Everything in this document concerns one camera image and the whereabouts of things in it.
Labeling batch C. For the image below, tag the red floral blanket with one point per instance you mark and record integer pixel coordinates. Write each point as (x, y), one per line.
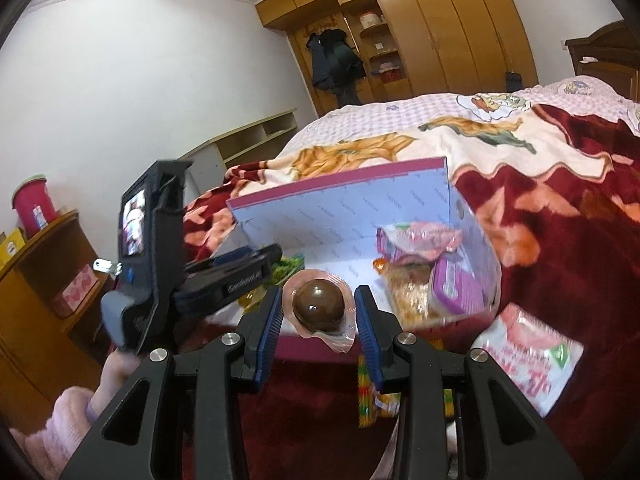
(550, 210)

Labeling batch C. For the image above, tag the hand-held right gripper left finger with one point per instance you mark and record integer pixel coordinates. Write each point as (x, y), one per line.
(267, 342)

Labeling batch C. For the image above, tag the small black bag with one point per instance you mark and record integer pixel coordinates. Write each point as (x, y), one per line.
(513, 82)

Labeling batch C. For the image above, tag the orange cracker packet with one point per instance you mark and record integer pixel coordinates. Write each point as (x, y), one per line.
(410, 295)

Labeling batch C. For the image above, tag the white pink drink pouch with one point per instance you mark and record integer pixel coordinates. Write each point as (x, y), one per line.
(420, 240)
(525, 355)

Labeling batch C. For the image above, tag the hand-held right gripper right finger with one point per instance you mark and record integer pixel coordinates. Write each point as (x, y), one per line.
(371, 342)

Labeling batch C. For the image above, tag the yellow snack packet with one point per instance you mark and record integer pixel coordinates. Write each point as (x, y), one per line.
(251, 301)

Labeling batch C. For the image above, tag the purple snack tin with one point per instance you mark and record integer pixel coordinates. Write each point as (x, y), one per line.
(455, 285)

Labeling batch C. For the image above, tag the chocolate ball capsule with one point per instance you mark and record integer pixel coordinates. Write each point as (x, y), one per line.
(317, 302)

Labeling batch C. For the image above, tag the red folded cloth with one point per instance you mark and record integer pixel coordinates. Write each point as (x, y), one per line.
(390, 74)

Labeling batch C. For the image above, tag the orange patterned snack packet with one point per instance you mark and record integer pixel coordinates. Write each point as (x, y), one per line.
(370, 400)

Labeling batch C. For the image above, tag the green pea snack packet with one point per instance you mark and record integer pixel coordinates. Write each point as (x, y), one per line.
(290, 267)

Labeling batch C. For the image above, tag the wooden wardrobe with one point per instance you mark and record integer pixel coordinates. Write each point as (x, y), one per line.
(450, 25)

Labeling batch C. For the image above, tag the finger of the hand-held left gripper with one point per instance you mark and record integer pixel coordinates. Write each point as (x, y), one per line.
(215, 262)
(240, 285)

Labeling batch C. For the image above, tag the pink cardboard box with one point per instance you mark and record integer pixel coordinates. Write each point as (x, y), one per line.
(350, 200)

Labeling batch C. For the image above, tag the black hanging jackets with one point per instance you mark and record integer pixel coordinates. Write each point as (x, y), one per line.
(332, 65)

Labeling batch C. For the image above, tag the yellow cardboard box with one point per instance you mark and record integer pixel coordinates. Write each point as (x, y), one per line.
(11, 250)

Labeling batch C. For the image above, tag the beige open bookshelf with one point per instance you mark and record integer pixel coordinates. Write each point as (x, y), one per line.
(240, 145)

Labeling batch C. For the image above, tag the red plastic bucket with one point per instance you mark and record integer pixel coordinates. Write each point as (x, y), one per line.
(30, 210)

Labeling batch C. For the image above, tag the dark wooden headboard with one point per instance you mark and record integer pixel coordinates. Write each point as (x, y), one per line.
(605, 55)

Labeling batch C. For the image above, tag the person's left hand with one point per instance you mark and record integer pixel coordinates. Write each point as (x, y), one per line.
(112, 380)

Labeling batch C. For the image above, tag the round white tin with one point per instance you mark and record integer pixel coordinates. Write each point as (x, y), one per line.
(371, 20)

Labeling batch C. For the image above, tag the wooden side cabinet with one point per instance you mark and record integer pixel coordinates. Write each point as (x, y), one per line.
(45, 265)

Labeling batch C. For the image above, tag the pink patterned box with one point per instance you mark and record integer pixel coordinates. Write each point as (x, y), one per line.
(75, 290)

